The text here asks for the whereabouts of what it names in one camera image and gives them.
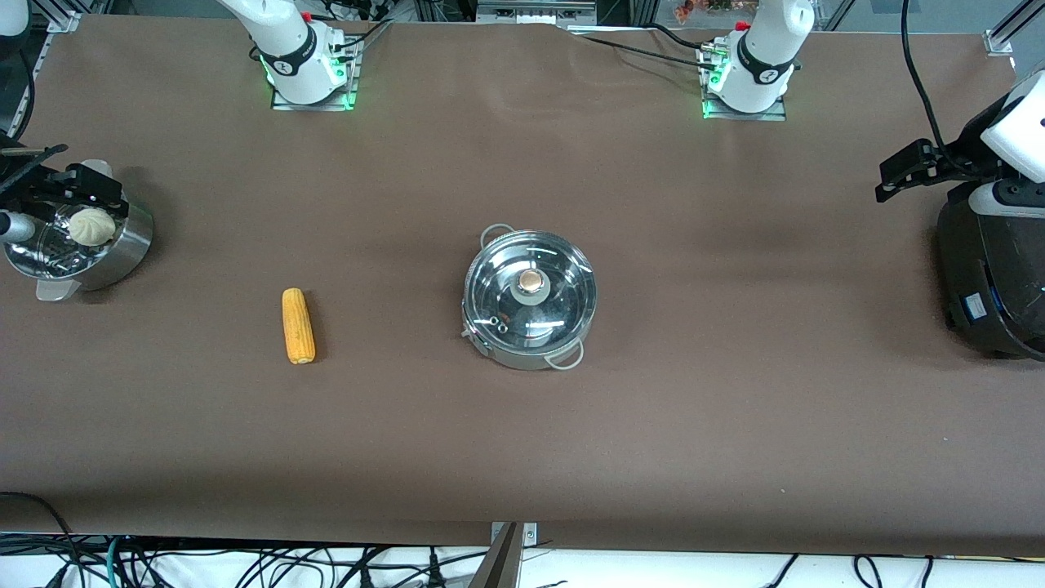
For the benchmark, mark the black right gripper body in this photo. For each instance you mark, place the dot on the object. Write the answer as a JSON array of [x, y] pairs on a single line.
[[18, 177]]

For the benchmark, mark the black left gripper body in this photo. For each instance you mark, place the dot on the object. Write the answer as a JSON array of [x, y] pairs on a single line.
[[968, 158]]

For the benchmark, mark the yellow corn cob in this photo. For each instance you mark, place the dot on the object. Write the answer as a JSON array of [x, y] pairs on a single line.
[[298, 327]]

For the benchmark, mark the glass pot lid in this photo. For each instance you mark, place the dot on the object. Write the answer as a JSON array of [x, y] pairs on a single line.
[[531, 283]]

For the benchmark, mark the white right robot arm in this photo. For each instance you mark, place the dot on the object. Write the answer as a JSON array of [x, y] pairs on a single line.
[[294, 57]]

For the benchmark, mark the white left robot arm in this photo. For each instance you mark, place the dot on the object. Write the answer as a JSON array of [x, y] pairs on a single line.
[[763, 57]]

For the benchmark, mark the steel steamer pot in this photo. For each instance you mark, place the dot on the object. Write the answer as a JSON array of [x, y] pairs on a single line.
[[122, 253]]

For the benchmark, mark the stainless steel pot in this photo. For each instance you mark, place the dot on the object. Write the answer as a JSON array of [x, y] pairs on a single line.
[[514, 358]]

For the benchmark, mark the white steamed bun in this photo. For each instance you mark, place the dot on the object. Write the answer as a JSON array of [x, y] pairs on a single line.
[[94, 233]]

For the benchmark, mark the black rice cooker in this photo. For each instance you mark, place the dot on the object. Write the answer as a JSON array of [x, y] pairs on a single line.
[[996, 286]]

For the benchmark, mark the colourful flowers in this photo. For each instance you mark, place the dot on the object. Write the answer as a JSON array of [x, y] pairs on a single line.
[[694, 10]]

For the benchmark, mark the grey metal box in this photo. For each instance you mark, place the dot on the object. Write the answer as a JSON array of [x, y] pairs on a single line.
[[539, 12]]

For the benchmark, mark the brown table cover sheet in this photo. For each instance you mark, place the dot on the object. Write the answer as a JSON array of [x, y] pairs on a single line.
[[522, 449]]

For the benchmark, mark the grey metal bar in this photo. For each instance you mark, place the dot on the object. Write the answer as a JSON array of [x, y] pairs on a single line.
[[498, 567]]

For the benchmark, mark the aluminium frame profile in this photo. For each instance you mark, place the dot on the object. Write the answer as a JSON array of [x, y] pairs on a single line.
[[1000, 41], [65, 20]]

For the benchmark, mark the small aluminium bracket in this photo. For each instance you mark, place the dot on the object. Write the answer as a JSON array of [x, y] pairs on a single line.
[[529, 535]]

